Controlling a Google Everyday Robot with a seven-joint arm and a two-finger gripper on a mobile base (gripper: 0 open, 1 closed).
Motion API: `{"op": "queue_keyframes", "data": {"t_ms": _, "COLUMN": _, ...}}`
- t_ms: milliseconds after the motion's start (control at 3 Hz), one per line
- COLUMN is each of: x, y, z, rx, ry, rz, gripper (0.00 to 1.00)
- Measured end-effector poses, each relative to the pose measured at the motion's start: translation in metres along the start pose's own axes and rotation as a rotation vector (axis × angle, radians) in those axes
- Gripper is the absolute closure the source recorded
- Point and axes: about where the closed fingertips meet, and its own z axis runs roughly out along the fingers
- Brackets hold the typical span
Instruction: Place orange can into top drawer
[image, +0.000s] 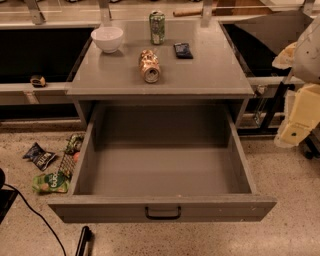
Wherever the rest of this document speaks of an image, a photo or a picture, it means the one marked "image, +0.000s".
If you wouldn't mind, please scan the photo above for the dark blue snack packet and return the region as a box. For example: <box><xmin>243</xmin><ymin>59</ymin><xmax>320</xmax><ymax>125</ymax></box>
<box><xmin>174</xmin><ymin>43</ymin><xmax>193</xmax><ymax>59</ymax></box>

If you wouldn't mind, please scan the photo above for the checkered snack bag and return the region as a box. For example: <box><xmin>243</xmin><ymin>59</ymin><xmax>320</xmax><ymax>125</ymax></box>
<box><xmin>59</xmin><ymin>154</ymin><xmax>76</xmax><ymax>179</ymax></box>

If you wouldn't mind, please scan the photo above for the green chip bag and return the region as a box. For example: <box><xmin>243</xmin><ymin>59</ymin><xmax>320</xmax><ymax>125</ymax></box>
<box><xmin>32</xmin><ymin>172</ymin><xmax>69</xmax><ymax>193</ymax></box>

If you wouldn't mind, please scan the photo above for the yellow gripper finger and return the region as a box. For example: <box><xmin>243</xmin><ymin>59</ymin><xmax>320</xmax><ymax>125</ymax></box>
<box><xmin>274</xmin><ymin>83</ymin><xmax>320</xmax><ymax>148</ymax></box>

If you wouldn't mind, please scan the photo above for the wooden stick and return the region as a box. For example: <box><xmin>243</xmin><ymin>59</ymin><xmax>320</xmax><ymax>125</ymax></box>
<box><xmin>173</xmin><ymin>8</ymin><xmax>217</xmax><ymax>17</ymax></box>

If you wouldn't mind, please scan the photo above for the green soda can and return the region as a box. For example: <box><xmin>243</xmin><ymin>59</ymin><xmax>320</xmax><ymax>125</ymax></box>
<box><xmin>149</xmin><ymin>11</ymin><xmax>165</xmax><ymax>45</ymax></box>

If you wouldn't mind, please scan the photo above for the grey cabinet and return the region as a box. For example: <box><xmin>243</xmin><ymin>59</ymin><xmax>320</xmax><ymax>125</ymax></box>
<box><xmin>65</xmin><ymin>18</ymin><xmax>256</xmax><ymax>128</ymax></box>

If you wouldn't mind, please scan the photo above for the green patterned snack bag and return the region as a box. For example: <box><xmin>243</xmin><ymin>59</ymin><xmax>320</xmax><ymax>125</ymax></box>
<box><xmin>64</xmin><ymin>134</ymin><xmax>84</xmax><ymax>155</ymax></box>

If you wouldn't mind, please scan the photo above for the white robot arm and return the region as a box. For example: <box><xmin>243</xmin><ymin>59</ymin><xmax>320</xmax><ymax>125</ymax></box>
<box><xmin>272</xmin><ymin>16</ymin><xmax>320</xmax><ymax>148</ymax></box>

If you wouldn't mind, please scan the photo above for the orange soda can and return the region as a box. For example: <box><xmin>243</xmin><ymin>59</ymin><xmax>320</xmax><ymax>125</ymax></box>
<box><xmin>139</xmin><ymin>50</ymin><xmax>161</xmax><ymax>83</ymax></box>

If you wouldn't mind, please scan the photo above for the white bowl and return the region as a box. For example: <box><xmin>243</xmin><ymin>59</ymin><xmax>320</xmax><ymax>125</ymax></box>
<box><xmin>91</xmin><ymin>27</ymin><xmax>124</xmax><ymax>53</ymax></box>

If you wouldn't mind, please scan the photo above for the open grey top drawer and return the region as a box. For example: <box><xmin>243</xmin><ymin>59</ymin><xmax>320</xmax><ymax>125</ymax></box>
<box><xmin>48</xmin><ymin>103</ymin><xmax>276</xmax><ymax>223</ymax></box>

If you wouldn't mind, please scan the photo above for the red apple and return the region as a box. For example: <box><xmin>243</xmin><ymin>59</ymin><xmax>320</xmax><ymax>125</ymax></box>
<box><xmin>73</xmin><ymin>152</ymin><xmax>80</xmax><ymax>163</ymax></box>

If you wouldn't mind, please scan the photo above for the black cable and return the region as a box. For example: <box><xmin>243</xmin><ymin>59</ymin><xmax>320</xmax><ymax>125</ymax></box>
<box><xmin>3</xmin><ymin>182</ymin><xmax>68</xmax><ymax>256</ymax></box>

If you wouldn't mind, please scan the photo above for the black stand base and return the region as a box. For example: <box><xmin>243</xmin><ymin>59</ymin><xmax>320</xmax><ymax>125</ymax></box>
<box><xmin>0</xmin><ymin>168</ymin><xmax>18</xmax><ymax>224</ymax></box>

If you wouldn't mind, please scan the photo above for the blue chip bag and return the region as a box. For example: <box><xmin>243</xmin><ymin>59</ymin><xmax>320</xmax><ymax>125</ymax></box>
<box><xmin>23</xmin><ymin>142</ymin><xmax>56</xmax><ymax>171</ymax></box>

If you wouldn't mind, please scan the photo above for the black drawer handle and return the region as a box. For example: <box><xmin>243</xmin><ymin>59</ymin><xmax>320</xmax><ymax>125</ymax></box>
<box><xmin>144</xmin><ymin>206</ymin><xmax>182</xmax><ymax>221</ymax></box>

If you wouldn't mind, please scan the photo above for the yellow black tape measure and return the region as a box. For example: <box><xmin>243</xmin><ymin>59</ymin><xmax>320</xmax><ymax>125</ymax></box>
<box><xmin>30</xmin><ymin>75</ymin><xmax>46</xmax><ymax>88</ymax></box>

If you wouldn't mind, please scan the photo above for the black rod on floor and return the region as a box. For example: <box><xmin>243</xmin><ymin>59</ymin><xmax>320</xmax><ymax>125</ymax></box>
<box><xmin>75</xmin><ymin>226</ymin><xmax>93</xmax><ymax>256</ymax></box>

